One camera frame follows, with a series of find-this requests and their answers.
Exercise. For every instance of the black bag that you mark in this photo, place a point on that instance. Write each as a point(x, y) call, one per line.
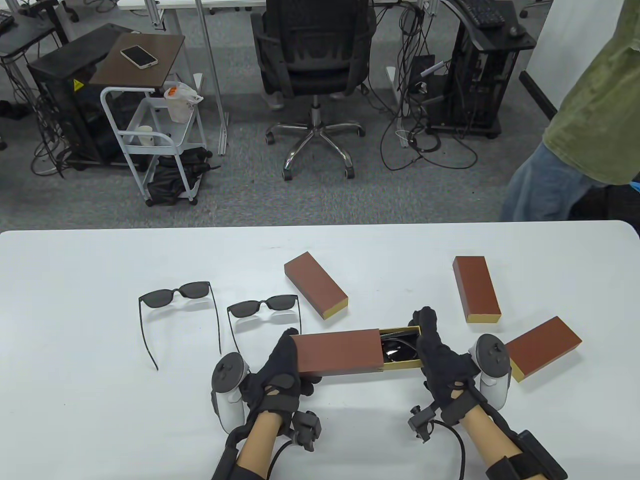
point(167, 182)

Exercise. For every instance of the white smartphone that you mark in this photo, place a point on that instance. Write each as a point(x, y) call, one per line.
point(139, 56)

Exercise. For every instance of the grey VR controller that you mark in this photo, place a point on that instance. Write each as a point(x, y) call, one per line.
point(492, 352)
point(230, 372)

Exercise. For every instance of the black computer case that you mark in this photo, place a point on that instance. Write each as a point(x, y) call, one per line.
point(60, 75)

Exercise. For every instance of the person's right forearm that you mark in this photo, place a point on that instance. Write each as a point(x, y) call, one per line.
point(480, 435)

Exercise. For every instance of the black wrist battery pack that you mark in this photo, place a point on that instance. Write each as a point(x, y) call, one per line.
point(225, 462)
point(540, 455)

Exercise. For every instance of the black mesh office chair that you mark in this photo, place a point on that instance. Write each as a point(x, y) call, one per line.
point(315, 55)

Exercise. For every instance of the black fabric office chair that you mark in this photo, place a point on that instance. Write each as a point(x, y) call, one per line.
point(600, 205)

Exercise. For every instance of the white paper cup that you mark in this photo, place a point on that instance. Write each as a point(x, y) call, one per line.
point(145, 136)

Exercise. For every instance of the person's left forearm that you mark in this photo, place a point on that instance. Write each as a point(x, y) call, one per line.
point(260, 442)

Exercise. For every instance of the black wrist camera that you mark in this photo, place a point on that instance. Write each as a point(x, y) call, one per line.
point(305, 427)
point(422, 422)

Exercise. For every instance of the black computer mouse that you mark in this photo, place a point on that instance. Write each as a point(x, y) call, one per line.
point(516, 31)

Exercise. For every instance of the person's left hand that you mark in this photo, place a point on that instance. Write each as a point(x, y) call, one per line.
point(280, 390)

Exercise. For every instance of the black desk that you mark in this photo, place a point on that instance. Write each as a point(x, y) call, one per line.
point(30, 32)

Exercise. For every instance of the person's right hand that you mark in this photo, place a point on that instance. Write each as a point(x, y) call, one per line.
point(447, 375)

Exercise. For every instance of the black keyboard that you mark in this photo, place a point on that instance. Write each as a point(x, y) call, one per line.
point(482, 14)

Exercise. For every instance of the black floor box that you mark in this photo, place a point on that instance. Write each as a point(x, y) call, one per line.
point(421, 67)

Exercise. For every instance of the white desk foot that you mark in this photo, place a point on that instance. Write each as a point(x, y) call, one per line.
point(393, 80)

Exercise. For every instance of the white plastic bag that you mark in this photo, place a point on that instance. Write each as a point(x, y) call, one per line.
point(177, 107)

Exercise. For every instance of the black sunglasses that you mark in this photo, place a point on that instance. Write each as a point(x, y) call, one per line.
point(400, 352)
point(245, 309)
point(160, 298)

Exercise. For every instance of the brown storage box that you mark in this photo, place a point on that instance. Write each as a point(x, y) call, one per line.
point(312, 282)
point(545, 345)
point(475, 287)
point(340, 352)

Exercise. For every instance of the black computer stand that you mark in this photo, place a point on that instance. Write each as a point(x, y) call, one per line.
point(475, 90)

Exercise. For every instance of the white rolling cart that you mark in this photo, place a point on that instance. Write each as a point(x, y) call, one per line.
point(150, 115)

